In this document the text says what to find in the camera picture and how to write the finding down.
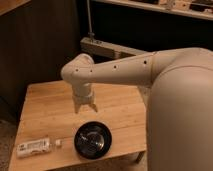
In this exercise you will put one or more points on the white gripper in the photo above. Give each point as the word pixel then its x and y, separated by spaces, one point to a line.
pixel 83 94

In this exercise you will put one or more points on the clear plastic labelled bottle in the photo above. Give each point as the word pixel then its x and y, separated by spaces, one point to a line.
pixel 35 147

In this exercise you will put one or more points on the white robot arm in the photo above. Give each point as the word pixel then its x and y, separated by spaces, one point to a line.
pixel 179 115

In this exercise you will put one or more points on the black ceramic bowl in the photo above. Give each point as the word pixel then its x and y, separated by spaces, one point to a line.
pixel 93 140

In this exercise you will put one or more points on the grey wooden beam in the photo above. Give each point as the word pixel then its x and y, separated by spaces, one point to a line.
pixel 106 49

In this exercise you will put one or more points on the metal pole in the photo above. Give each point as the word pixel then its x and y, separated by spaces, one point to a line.
pixel 90 33

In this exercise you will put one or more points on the wooden shelf with items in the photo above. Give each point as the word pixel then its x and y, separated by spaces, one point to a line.
pixel 158 8

